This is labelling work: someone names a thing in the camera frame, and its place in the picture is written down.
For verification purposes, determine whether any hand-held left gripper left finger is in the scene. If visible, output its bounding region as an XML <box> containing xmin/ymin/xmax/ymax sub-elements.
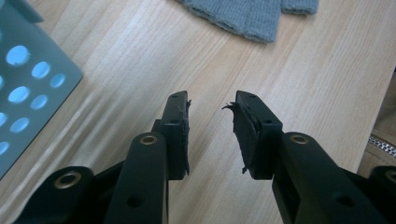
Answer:
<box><xmin>151</xmin><ymin>90</ymin><xmax>192</xmax><ymax>181</ymax></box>

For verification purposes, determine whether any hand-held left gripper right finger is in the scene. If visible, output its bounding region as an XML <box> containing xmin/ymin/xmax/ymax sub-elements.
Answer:
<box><xmin>221</xmin><ymin>90</ymin><xmax>284</xmax><ymax>181</ymax></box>

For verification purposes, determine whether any grey and pink sock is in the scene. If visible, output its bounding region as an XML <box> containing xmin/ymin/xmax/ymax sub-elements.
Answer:
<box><xmin>176</xmin><ymin>0</ymin><xmax>319</xmax><ymax>44</ymax></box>

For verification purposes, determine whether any light blue plastic basket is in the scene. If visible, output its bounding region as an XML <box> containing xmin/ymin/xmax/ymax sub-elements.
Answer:
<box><xmin>0</xmin><ymin>0</ymin><xmax>84</xmax><ymax>180</ymax></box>

